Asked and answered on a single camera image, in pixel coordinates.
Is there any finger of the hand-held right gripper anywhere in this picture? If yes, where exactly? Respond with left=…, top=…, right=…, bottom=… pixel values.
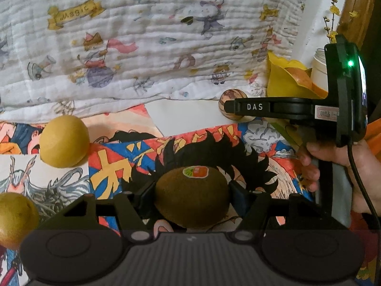
left=224, top=97, right=316, bottom=124

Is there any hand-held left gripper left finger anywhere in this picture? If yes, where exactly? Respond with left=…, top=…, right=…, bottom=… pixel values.
left=37, top=182, right=158, bottom=242

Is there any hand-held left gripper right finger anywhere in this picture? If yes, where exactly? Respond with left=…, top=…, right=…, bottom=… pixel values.
left=226, top=180, right=349, bottom=242

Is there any brown kiwi with sticker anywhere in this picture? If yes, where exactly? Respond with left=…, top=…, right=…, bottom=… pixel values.
left=154, top=166, right=230, bottom=228

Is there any small striped melon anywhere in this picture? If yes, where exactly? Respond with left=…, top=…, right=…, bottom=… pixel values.
left=218, top=88, right=248, bottom=121

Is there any person's right hand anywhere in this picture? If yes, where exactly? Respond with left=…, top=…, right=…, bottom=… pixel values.
left=298, top=138, right=381, bottom=215

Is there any yellow plastic bowl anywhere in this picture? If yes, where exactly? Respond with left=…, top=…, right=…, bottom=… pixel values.
left=266, top=51, right=328, bottom=99

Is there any white plastic jar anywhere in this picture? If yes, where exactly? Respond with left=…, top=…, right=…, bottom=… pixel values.
left=311, top=48, right=329, bottom=91

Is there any colourful anime drawing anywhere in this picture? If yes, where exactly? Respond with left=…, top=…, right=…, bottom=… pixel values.
left=89, top=104, right=316, bottom=233

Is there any yellow flower sprig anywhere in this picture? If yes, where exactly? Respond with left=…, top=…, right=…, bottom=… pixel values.
left=323, top=0, right=359, bottom=44

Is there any white-haired figure drawing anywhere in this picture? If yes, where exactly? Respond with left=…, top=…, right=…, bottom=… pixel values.
left=0, top=154, right=120, bottom=281

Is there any brown wooden panel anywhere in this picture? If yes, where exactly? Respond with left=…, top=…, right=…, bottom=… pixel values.
left=336, top=0, right=381, bottom=54

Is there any yellow lemon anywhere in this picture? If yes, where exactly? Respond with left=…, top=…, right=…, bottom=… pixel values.
left=39, top=116, right=90, bottom=168

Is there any small orange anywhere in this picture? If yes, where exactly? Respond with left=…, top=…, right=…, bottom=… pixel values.
left=0, top=192, right=40, bottom=250

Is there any cartoon printed blanket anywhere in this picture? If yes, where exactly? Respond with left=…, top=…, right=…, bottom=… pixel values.
left=0, top=0, right=313, bottom=124

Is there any black cable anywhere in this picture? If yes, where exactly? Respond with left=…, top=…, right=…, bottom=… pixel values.
left=347, top=143, right=381, bottom=218

